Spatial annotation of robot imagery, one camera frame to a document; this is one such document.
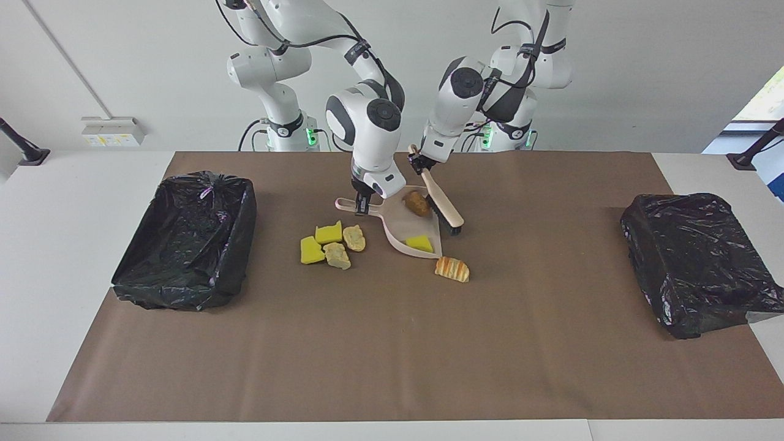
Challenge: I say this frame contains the beige trash lump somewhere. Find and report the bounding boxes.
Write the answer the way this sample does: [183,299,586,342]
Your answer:
[342,225,367,253]
[323,242,352,271]

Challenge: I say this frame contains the pink plastic dustpan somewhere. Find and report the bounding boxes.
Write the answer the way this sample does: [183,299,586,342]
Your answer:
[334,186,443,259]

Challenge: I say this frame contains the notched yellow sponge piece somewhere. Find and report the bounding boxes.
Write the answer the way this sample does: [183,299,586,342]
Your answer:
[314,220,344,245]

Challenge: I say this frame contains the brown bread roll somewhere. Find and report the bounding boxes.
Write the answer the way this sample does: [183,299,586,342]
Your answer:
[402,190,433,219]

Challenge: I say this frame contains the beige hand brush black bristles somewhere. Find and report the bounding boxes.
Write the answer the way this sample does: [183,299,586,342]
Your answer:
[408,145,465,236]

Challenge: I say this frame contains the square yellow sponge piece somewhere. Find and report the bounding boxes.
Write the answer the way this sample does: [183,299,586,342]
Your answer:
[300,236,326,265]

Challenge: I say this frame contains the striped croissant bread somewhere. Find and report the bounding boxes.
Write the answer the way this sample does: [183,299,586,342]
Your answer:
[435,256,470,284]

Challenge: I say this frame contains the open bin with black bag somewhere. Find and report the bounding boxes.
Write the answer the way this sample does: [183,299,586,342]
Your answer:
[111,170,258,312]

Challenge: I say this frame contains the flat-topped bin with black bag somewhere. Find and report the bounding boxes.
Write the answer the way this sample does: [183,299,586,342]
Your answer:
[620,193,784,340]

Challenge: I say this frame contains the brown table mat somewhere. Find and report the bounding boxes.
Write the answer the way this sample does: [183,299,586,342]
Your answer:
[46,151,784,423]

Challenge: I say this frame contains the bright window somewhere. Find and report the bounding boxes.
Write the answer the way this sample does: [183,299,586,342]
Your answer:
[732,66,784,122]

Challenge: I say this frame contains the black base cable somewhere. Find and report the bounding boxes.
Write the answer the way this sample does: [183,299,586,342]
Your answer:
[238,118,270,152]

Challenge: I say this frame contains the white wall outlet box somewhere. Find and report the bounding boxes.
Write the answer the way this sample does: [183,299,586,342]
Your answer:
[81,116,146,148]

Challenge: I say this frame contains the black camera stand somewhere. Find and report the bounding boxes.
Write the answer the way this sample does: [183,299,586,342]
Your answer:
[0,116,51,167]
[726,118,784,171]

